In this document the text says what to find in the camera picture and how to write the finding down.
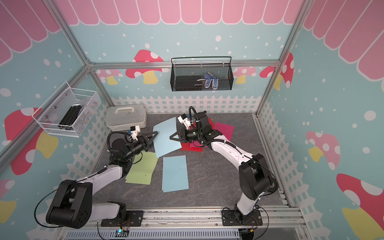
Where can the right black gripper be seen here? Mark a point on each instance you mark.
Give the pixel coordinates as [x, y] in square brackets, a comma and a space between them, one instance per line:
[183, 135]

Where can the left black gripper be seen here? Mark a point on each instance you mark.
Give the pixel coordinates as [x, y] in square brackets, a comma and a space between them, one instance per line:
[145, 142]

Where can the blue paper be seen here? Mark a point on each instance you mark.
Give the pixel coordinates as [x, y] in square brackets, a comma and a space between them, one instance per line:
[175, 174]
[162, 143]

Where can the large green paper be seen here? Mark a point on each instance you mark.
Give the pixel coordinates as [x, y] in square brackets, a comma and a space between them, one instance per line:
[142, 170]

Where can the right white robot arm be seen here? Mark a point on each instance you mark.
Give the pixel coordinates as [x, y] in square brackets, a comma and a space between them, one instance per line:
[256, 179]

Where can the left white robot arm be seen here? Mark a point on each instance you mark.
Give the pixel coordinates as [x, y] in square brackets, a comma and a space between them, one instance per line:
[73, 205]

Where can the red paper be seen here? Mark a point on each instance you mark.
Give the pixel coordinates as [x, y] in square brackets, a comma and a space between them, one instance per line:
[191, 147]

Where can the white plastic storage box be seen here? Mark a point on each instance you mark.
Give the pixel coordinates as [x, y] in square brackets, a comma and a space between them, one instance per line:
[122, 118]

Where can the black box in mesh basket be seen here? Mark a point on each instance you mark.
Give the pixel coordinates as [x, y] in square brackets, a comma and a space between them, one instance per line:
[187, 83]

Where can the blue white item in basket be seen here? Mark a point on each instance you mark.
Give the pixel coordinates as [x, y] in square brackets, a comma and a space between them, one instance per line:
[208, 81]

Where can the green lit circuit board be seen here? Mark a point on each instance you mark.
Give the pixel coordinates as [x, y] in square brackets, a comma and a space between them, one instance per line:
[122, 233]

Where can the black tape roll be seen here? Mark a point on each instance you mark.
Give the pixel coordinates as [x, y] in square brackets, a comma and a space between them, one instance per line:
[274, 187]

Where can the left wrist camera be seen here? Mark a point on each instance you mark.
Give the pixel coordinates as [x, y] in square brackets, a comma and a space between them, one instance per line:
[134, 132]

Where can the black mesh wall basket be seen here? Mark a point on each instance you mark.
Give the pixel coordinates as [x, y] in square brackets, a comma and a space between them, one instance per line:
[220, 66]

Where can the black block in wire basket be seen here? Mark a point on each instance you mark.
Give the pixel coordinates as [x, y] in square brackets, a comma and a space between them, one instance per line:
[70, 117]

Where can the white wire wall basket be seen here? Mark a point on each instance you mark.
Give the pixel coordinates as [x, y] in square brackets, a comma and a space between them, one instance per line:
[51, 112]

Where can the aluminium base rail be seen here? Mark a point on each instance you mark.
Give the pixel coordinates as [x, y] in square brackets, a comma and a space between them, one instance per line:
[274, 223]

